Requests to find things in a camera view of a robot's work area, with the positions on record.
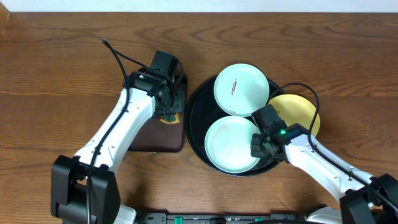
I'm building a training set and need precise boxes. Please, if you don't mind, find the yellow green sponge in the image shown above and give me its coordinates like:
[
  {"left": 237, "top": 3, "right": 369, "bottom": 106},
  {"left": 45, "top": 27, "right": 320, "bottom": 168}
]
[{"left": 160, "top": 113, "right": 180, "bottom": 124}]

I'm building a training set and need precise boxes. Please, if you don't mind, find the yellow plate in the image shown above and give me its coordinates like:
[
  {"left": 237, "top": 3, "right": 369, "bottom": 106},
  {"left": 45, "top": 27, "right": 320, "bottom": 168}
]
[{"left": 269, "top": 94, "right": 316, "bottom": 129}]

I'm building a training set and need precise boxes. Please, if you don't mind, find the mint green plate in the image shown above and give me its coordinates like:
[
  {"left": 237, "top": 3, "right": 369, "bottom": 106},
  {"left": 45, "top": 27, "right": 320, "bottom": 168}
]
[
  {"left": 205, "top": 116, "right": 260, "bottom": 174},
  {"left": 213, "top": 63, "right": 270, "bottom": 117}
]

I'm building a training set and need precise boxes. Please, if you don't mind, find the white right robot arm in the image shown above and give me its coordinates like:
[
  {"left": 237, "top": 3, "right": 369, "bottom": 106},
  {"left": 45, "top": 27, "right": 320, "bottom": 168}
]
[{"left": 251, "top": 105, "right": 397, "bottom": 223}]

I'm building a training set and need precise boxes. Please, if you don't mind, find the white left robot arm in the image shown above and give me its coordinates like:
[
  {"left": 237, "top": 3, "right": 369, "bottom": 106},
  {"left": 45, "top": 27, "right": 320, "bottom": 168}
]
[{"left": 50, "top": 50, "right": 184, "bottom": 223}]

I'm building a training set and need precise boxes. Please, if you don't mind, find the round black tray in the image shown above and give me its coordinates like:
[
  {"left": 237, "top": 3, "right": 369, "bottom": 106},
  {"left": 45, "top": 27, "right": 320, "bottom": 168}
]
[{"left": 184, "top": 76, "right": 280, "bottom": 177}]

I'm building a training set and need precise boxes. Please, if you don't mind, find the rectangular black water tray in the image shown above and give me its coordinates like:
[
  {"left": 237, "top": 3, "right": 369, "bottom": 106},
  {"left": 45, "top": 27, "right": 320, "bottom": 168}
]
[{"left": 128, "top": 77, "right": 187, "bottom": 152}]

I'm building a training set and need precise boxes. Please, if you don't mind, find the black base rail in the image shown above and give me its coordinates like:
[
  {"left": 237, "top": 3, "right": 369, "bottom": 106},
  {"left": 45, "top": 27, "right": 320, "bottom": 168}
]
[{"left": 134, "top": 213, "right": 306, "bottom": 224}]

